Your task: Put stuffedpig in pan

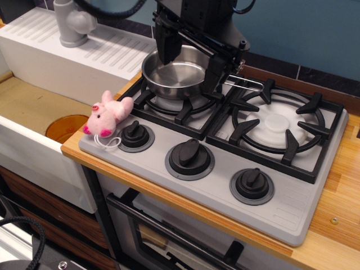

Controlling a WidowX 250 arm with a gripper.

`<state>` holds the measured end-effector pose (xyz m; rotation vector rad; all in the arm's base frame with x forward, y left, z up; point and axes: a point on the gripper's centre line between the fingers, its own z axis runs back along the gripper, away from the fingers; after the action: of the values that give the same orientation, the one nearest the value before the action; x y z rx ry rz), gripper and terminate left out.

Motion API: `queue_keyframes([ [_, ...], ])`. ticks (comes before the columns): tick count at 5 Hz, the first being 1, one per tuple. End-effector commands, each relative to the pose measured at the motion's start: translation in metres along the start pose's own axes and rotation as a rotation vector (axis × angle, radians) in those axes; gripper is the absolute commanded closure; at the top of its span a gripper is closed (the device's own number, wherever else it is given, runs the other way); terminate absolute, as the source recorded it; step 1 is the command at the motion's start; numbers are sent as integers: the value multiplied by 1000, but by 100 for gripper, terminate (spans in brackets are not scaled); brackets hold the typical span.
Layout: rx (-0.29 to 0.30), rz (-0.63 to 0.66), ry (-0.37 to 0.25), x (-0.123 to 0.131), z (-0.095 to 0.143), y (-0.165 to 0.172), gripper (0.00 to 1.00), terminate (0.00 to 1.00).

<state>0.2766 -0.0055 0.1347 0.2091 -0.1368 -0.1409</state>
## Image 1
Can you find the black stove knob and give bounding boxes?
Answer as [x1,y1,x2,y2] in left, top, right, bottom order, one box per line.
[118,120,155,153]
[165,138,215,181]
[229,168,275,206]

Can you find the black braided cable foreground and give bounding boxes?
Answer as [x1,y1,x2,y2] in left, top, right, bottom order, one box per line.
[1,217,45,269]

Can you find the grey toy faucet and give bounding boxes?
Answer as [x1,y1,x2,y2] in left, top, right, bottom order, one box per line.
[53,1,97,48]

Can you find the pink stuffed pig toy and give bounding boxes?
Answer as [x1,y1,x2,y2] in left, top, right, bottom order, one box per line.
[83,91,134,149]

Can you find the black burner grate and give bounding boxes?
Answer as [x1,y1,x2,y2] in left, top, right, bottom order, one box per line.
[118,76,238,140]
[206,79,348,184]

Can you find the oven door with black handle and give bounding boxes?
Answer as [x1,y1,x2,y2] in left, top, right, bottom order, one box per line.
[106,187,254,270]

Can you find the wooden drawer fronts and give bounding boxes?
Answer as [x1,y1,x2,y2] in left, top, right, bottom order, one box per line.
[1,168,119,269]

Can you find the grey toy stove top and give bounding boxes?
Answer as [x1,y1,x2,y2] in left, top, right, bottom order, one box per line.
[79,78,349,246]

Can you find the black left stove knob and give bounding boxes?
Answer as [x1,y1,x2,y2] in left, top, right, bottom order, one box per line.
[118,120,155,153]

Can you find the black right burner grate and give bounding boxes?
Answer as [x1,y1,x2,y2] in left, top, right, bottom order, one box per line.
[206,79,348,184]

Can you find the orange plastic bowl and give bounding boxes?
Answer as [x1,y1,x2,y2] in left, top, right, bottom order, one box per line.
[45,115,88,143]

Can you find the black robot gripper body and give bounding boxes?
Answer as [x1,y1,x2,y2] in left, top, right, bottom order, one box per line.
[154,1,249,65]

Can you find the stainless steel pan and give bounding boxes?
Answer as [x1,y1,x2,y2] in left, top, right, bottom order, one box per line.
[141,44,264,101]

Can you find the black right stove knob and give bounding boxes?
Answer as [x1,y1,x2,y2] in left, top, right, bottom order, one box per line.
[229,168,275,206]

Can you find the black cable at top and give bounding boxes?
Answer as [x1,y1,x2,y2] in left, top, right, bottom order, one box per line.
[73,0,147,21]

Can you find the white right burner cap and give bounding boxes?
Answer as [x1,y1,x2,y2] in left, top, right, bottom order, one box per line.
[245,102,313,149]

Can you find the black middle stove knob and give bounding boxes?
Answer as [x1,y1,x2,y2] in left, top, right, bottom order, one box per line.
[165,138,215,181]

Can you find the black left burner grate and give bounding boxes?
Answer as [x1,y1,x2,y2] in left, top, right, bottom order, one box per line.
[118,76,238,140]

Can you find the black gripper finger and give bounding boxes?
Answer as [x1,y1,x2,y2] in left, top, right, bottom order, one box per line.
[155,16,182,65]
[202,53,239,95]

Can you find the white toy sink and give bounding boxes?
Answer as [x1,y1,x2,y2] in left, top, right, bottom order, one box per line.
[1,7,156,213]

